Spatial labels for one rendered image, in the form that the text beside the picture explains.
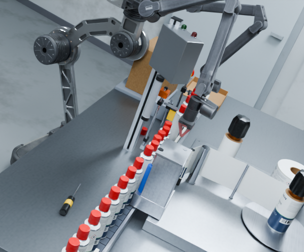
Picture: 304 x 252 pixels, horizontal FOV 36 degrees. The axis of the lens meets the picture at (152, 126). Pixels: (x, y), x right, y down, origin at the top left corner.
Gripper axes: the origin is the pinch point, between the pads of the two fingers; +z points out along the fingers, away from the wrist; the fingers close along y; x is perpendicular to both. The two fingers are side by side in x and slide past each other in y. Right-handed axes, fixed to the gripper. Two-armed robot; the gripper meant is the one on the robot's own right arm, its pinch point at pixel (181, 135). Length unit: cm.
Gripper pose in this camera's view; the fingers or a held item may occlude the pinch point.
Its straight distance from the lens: 214.3
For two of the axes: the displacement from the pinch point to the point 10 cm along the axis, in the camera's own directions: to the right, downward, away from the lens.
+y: 3.4, -3.7, 8.7
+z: -3.2, 8.2, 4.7
